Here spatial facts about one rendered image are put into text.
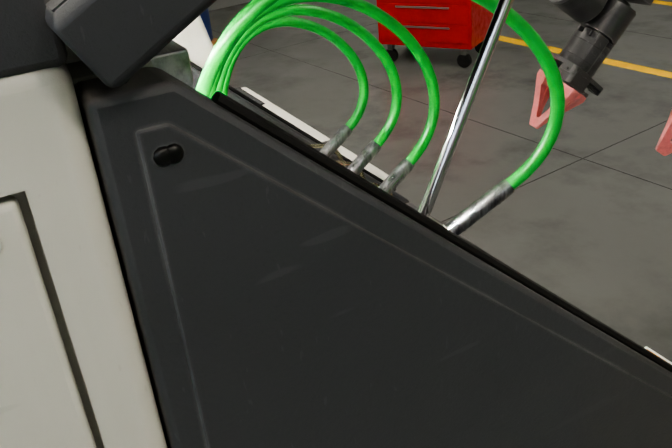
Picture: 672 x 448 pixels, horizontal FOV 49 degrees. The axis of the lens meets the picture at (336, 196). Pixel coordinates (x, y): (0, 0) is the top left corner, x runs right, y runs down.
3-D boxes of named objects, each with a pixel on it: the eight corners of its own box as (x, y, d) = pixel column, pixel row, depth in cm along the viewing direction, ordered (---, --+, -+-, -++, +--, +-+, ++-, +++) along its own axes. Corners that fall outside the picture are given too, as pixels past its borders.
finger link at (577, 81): (501, 106, 106) (539, 50, 104) (523, 120, 111) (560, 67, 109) (536, 128, 101) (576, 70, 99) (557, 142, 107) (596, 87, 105)
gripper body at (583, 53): (534, 57, 103) (565, 11, 102) (563, 81, 111) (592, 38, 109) (569, 76, 99) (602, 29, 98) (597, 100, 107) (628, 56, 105)
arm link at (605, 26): (648, 12, 101) (621, 4, 106) (618, -14, 98) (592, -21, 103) (617, 55, 103) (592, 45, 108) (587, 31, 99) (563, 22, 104)
